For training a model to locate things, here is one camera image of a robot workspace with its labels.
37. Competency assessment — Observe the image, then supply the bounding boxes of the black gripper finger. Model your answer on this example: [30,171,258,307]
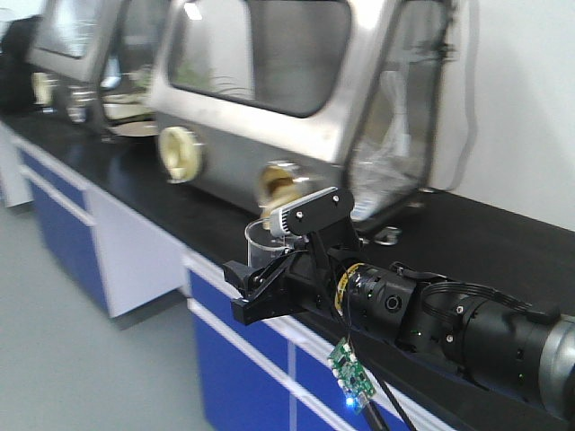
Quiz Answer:
[231,282,305,325]
[223,252,292,299]

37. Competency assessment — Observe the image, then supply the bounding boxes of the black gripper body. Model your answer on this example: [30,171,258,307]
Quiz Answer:
[270,215,366,317]

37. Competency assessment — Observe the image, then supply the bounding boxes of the clear glass beaker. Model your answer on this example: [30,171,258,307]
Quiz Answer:
[244,218,297,268]

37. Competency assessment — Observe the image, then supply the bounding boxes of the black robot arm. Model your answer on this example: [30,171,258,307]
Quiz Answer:
[224,219,574,422]

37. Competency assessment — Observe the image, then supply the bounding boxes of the blue lab cabinets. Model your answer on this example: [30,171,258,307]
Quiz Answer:
[1,119,367,430]

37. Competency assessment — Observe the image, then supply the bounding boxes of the green circuit board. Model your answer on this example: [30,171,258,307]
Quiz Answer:
[327,338,376,414]

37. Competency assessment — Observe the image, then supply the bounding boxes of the steel glove box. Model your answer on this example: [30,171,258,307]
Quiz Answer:
[149,1,456,232]
[29,1,170,138]

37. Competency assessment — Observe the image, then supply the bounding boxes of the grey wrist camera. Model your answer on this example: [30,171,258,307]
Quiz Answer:
[269,187,355,238]

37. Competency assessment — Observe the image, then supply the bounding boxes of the black cables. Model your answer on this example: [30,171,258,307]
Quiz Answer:
[314,233,417,431]

